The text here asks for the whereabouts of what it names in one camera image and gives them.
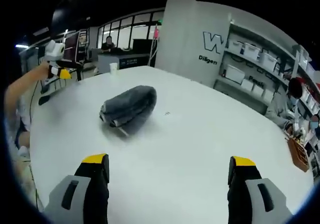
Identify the dark grey towel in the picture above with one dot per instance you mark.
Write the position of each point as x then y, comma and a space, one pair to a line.
130, 104

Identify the black chair armrest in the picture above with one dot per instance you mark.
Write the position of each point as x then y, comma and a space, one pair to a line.
44, 100

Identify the white paper cup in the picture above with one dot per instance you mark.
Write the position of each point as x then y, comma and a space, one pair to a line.
113, 67

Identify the grey reception counter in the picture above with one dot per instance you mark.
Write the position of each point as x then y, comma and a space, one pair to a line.
117, 62

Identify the brown wooden box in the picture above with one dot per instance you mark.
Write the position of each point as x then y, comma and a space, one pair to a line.
298, 154

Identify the black monitor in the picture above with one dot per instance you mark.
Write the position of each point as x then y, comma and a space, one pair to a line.
142, 45

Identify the person's own legs and clothing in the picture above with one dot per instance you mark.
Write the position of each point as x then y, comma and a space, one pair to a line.
21, 134

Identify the pink flag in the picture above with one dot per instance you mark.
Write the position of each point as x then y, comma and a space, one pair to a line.
156, 32

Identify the group of white storage bins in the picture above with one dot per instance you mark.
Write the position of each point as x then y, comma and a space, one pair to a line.
251, 52

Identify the white shelf unit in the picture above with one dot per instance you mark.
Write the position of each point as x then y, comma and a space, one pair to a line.
287, 59

